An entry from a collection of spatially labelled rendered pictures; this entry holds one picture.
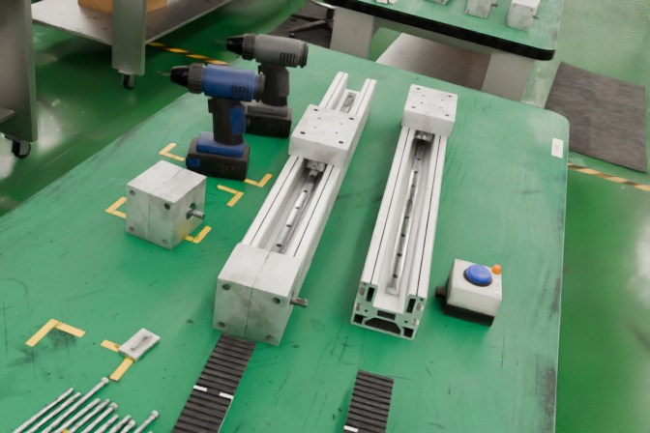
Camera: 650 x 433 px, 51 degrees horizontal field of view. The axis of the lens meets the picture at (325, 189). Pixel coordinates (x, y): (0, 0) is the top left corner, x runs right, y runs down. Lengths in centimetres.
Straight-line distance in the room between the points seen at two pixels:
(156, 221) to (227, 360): 31
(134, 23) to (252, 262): 250
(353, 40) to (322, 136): 158
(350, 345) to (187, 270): 29
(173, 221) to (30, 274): 22
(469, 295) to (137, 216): 55
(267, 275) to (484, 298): 35
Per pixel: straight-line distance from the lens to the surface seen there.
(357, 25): 284
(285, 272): 99
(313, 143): 128
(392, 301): 106
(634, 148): 419
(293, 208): 120
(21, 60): 274
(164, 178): 117
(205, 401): 89
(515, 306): 122
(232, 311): 99
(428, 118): 150
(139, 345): 99
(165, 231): 115
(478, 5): 284
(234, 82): 128
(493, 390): 105
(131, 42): 345
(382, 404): 93
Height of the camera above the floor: 148
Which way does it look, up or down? 31 degrees down
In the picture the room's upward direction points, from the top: 11 degrees clockwise
